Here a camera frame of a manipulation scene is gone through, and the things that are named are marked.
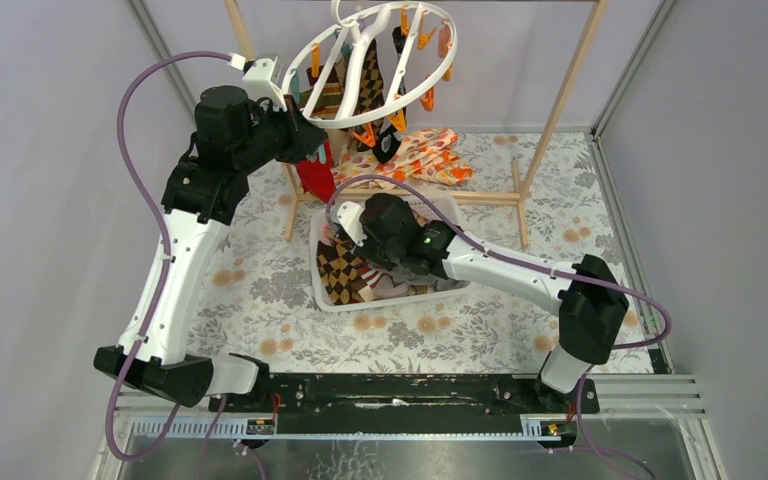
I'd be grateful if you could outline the white round clip hanger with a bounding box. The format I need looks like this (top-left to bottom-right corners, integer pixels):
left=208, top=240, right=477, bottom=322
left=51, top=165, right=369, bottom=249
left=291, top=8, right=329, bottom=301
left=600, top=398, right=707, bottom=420
left=279, top=1, right=460, bottom=132

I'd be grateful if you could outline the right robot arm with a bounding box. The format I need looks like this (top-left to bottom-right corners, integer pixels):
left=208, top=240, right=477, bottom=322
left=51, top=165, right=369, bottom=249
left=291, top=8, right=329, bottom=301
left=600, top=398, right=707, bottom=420
left=333, top=193, right=629, bottom=412

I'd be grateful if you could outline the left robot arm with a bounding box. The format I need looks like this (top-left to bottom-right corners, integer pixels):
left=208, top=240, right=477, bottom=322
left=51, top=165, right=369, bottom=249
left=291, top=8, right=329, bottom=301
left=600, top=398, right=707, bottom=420
left=93, top=86, right=327, bottom=411

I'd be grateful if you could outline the brown argyle sock in basket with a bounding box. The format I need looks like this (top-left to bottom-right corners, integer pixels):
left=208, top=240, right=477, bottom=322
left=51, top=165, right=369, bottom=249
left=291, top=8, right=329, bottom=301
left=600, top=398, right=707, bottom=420
left=314, top=223, right=367, bottom=306

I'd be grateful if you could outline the hanging green striped sock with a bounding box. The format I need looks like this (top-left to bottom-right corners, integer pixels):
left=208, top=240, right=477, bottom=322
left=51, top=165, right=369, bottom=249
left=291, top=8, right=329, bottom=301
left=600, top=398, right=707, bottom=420
left=297, top=59, right=347, bottom=119

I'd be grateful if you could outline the white laundry basket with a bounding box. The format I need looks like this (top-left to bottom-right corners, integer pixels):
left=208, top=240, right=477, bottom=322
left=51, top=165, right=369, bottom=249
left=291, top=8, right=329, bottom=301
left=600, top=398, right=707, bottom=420
left=309, top=192, right=474, bottom=313

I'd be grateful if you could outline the orange patterned cloth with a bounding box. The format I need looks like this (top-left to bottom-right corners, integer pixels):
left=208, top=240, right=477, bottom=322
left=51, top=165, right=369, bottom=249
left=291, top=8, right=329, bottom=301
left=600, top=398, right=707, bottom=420
left=332, top=128, right=474, bottom=186

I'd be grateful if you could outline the hanging black lettered sock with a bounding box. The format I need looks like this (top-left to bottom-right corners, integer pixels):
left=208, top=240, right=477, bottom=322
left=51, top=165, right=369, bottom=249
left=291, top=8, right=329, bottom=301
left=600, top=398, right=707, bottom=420
left=372, top=27, right=406, bottom=164

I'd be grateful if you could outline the hanging brown argyle sock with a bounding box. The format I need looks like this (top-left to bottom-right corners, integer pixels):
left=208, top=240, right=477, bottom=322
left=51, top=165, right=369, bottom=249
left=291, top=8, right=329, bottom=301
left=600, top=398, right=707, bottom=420
left=355, top=40, right=385, bottom=115

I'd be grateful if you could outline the floral table cloth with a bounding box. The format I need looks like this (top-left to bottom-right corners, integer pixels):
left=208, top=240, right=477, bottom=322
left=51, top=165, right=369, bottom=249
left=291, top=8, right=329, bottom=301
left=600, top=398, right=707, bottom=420
left=188, top=132, right=628, bottom=373

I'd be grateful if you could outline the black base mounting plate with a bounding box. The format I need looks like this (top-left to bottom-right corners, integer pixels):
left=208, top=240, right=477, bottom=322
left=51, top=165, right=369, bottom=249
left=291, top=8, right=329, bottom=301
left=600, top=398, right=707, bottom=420
left=209, top=373, right=600, bottom=435

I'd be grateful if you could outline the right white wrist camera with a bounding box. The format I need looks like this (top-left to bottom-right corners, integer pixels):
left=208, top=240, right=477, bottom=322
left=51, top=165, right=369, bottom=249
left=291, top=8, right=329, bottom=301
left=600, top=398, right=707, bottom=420
left=332, top=201, right=366, bottom=246

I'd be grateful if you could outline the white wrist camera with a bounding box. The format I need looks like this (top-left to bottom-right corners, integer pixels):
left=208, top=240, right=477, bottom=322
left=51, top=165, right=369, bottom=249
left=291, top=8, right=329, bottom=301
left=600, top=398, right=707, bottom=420
left=228, top=53, right=287, bottom=111
left=332, top=201, right=366, bottom=246

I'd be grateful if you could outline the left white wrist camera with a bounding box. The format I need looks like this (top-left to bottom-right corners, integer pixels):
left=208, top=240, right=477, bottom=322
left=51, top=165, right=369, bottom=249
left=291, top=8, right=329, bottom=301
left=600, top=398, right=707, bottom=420
left=228, top=53, right=287, bottom=111

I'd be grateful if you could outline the wooden drying rack frame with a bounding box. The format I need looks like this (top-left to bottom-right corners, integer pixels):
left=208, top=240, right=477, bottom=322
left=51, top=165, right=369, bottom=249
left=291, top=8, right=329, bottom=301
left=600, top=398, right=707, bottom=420
left=250, top=1, right=607, bottom=247

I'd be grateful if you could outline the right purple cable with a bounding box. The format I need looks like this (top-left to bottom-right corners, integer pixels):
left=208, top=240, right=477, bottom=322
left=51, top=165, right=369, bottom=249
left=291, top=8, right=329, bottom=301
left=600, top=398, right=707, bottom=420
left=325, top=174, right=673, bottom=480

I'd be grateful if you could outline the purple cable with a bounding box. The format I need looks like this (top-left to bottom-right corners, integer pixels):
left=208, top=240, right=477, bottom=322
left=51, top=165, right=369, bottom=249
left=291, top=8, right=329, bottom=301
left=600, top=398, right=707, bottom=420
left=104, top=51, right=246, bottom=480
left=325, top=174, right=673, bottom=480

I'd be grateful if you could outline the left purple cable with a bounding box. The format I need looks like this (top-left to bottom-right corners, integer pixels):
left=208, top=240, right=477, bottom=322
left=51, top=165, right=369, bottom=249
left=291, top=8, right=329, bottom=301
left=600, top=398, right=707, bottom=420
left=104, top=51, right=246, bottom=480

